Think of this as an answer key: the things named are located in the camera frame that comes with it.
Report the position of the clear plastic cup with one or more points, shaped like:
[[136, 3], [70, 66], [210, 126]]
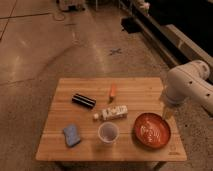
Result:
[[108, 132]]

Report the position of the black box on floor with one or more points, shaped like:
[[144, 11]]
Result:
[[130, 25]]

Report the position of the black striped cylinder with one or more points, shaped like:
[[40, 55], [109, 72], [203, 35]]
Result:
[[83, 100]]

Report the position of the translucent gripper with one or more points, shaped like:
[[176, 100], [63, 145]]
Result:
[[167, 111]]

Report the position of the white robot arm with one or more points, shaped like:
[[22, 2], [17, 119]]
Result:
[[189, 81]]

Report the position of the blue sponge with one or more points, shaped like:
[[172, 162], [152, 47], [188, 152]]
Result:
[[71, 135]]

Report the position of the red ceramic bowl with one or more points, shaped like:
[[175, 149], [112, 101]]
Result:
[[151, 130]]

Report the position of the small white bottle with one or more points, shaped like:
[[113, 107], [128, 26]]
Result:
[[111, 113]]

